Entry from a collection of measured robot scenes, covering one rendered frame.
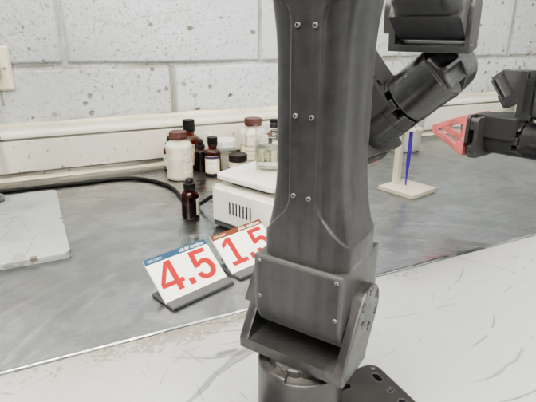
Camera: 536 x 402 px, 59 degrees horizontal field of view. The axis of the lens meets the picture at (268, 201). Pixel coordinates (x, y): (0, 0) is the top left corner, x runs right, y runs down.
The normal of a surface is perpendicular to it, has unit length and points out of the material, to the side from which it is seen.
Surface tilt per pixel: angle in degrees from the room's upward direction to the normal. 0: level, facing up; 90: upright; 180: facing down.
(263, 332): 0
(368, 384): 0
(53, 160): 90
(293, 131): 91
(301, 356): 0
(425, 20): 151
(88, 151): 90
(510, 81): 90
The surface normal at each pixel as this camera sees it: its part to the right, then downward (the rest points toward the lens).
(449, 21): -0.27, 0.96
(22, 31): 0.44, 0.31
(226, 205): -0.63, 0.25
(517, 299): 0.01, -0.94
